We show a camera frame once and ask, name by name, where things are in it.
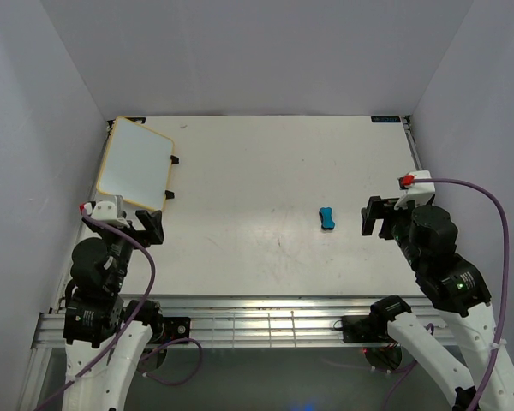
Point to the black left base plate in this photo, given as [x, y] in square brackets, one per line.
[174, 328]

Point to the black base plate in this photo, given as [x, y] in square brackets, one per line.
[368, 329]
[174, 328]

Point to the blue label right corner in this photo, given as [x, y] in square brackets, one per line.
[385, 119]

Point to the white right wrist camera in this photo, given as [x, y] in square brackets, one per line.
[417, 190]

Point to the blue whiteboard eraser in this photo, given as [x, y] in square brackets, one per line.
[327, 222]

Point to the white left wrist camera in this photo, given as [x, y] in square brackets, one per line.
[110, 211]

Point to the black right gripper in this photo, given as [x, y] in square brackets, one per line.
[377, 208]

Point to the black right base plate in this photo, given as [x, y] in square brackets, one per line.
[368, 329]

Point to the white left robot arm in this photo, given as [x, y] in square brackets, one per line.
[104, 336]

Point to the aluminium rail frame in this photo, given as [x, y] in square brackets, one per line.
[244, 255]

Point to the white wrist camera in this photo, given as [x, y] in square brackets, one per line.
[110, 211]
[417, 190]

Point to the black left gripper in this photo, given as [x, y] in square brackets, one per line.
[153, 231]

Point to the yellow framed whiteboard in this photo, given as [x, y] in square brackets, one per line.
[136, 165]

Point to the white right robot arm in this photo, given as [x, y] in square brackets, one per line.
[484, 378]

